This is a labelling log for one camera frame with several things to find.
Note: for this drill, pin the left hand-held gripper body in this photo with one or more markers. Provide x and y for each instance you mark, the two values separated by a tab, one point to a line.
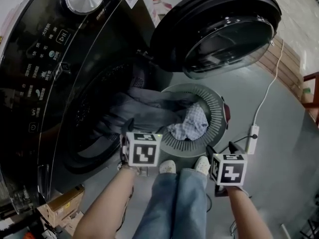
144	153

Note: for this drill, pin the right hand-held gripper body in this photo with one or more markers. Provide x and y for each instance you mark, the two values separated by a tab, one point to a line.
231	170

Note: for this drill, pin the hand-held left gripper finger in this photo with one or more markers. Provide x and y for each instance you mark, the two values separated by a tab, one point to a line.
129	127

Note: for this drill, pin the dark grey garment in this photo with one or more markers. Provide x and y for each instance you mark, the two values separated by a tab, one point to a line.
149	103

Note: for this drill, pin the blue checked clothes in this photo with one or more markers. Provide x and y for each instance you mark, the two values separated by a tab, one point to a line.
192	123

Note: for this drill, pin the green slotted laundry basket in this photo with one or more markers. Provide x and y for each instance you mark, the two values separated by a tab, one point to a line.
215	101

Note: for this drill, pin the black washing machine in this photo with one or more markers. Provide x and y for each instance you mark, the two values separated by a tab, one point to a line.
30	21

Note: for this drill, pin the person's right forearm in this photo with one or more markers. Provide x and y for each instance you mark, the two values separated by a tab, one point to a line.
246	215

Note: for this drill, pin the person's left forearm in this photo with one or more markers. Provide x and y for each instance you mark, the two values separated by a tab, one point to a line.
107	203

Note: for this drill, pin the round black machine door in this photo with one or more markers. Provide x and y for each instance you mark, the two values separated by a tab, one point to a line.
187	34

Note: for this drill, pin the person's right white shoe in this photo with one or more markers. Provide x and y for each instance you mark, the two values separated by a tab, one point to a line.
202	164

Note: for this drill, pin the person's white shoe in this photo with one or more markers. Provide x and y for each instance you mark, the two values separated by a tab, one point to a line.
202	164
167	167

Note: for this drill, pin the white power strip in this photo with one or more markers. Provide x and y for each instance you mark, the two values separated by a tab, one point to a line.
252	146

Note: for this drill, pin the person's left white shoe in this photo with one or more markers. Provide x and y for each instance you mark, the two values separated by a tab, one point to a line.
167	167

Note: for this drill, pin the person's blue jeans legs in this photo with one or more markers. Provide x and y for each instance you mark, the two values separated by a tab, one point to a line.
169	208

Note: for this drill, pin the cardboard box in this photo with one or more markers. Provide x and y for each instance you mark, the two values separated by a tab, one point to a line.
64	205

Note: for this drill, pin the wooden slat pallet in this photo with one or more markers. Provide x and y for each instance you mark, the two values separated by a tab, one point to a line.
286	66

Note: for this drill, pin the red-brown wooden table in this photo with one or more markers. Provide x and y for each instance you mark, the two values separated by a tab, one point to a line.
311	78

